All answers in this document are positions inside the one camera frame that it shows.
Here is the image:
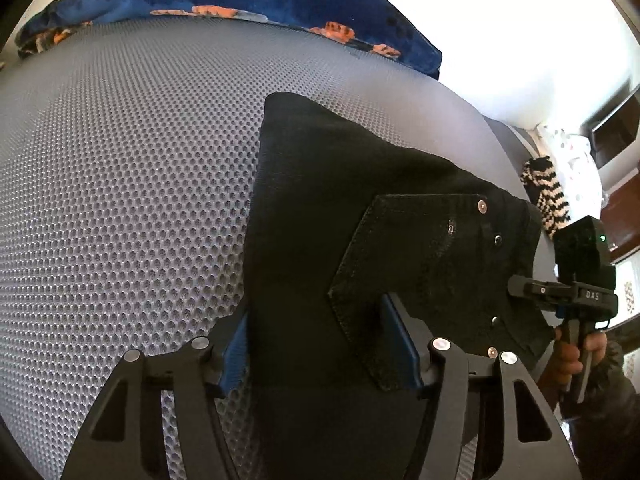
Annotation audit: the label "black pants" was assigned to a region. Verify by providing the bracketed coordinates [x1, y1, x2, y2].
[244, 93, 553, 479]

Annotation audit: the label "grey mesh mattress cover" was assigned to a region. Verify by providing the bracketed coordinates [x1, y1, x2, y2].
[1, 18, 524, 479]

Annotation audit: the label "dark wooden shelf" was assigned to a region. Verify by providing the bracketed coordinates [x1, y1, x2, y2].
[582, 81, 639, 262]

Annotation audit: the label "blue orange patterned blanket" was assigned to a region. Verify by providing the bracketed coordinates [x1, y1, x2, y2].
[15, 0, 442, 78]

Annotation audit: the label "right hand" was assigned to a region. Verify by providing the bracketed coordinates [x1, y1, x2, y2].
[537, 326, 608, 411]

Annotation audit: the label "black white striped cloth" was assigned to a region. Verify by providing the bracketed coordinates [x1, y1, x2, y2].
[520, 156, 570, 240]

